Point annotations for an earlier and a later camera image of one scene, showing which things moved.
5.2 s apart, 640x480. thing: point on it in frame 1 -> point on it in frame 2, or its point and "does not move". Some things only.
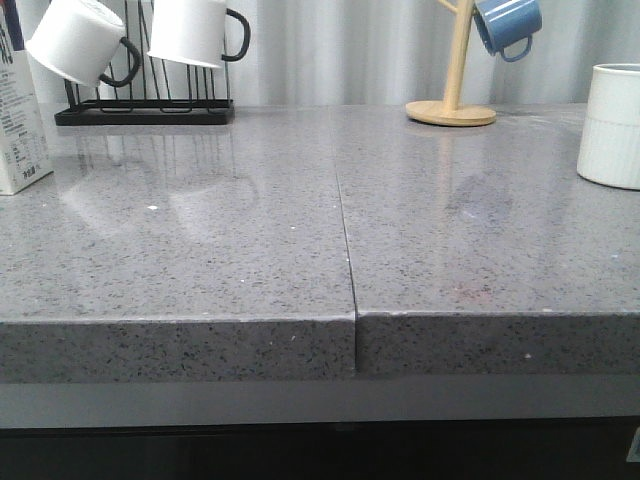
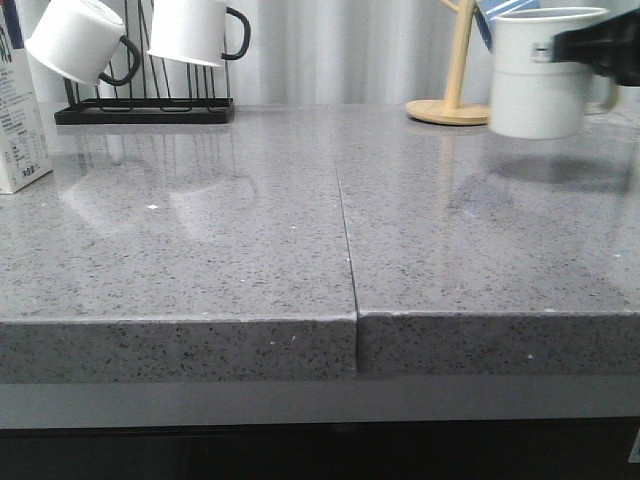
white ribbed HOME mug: (609, 146) -> (531, 97)
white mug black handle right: (193, 32) does not move
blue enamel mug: (502, 22) does not move
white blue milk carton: (24, 148) does not move
